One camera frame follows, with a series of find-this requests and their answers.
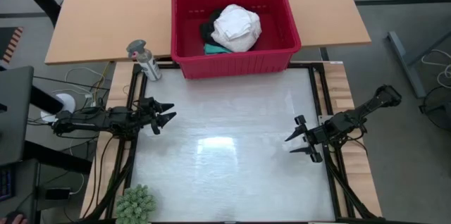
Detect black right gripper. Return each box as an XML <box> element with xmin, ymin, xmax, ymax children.
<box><xmin>284</xmin><ymin>114</ymin><xmax>331</xmax><ymax>163</ymax></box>

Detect small white cloth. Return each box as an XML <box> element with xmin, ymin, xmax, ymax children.
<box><xmin>210</xmin><ymin>4</ymin><xmax>263</xmax><ymax>47</ymax></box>

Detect spray bottle with grey trigger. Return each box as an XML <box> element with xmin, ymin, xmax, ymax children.
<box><xmin>125</xmin><ymin>39</ymin><xmax>163</xmax><ymax>82</ymax></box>

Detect teal drawstring shorts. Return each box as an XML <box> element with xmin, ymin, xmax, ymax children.
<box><xmin>203</xmin><ymin>42</ymin><xmax>234</xmax><ymax>56</ymax></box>

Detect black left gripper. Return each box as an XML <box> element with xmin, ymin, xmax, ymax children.
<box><xmin>137</xmin><ymin>97</ymin><xmax>178</xmax><ymax>136</ymax></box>

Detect orange black striped mat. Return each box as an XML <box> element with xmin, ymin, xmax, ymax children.
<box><xmin>0</xmin><ymin>26</ymin><xmax>24</xmax><ymax>64</ymax></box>

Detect black garment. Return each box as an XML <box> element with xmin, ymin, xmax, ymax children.
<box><xmin>199</xmin><ymin>8</ymin><xmax>225</xmax><ymax>46</ymax></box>

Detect white floor cable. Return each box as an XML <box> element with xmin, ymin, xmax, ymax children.
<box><xmin>420</xmin><ymin>48</ymin><xmax>451</xmax><ymax>89</ymax></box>

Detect white round base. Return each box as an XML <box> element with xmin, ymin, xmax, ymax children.
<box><xmin>39</xmin><ymin>92</ymin><xmax>77</xmax><ymax>124</ymax></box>

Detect small black floor box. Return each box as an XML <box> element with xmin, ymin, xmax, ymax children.
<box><xmin>44</xmin><ymin>187</ymin><xmax>71</xmax><ymax>201</ymax></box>

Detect person's hand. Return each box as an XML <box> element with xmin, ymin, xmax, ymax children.
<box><xmin>0</xmin><ymin>213</ymin><xmax>30</xmax><ymax>224</ymax></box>

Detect grey desk leg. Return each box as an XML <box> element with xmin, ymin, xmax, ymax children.
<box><xmin>387</xmin><ymin>30</ymin><xmax>428</xmax><ymax>99</ymax></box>

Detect light wooden desk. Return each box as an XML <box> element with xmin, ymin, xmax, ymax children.
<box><xmin>44</xmin><ymin>0</ymin><xmax>372</xmax><ymax>65</ymax></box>

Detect black floor cable loop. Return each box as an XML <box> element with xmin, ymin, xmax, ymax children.
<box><xmin>418</xmin><ymin>86</ymin><xmax>451</xmax><ymax>132</ymax></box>

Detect red plastic laundry basket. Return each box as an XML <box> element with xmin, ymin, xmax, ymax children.
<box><xmin>171</xmin><ymin>0</ymin><xmax>302</xmax><ymax>80</ymax></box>

